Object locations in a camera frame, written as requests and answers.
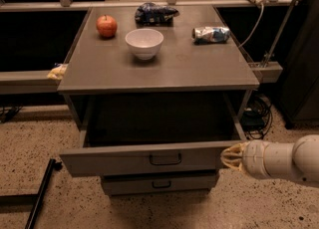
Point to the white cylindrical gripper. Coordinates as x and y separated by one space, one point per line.
255 158

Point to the grey top drawer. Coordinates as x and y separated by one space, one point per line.
149 160

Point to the grey drawer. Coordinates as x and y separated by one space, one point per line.
159 182
149 160

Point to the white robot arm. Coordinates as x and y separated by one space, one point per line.
296 161

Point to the grey lower drawer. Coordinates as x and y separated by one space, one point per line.
159 182

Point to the grey drawer cabinet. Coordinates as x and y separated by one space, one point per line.
100 67

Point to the crushed silver blue can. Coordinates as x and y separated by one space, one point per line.
210 35

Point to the white ceramic bowl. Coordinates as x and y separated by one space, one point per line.
144 43

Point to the blue crumpled chip bag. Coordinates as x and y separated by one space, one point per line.
152 13

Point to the red apple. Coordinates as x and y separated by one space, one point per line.
107 26

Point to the black floor bar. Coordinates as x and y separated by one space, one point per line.
53 164

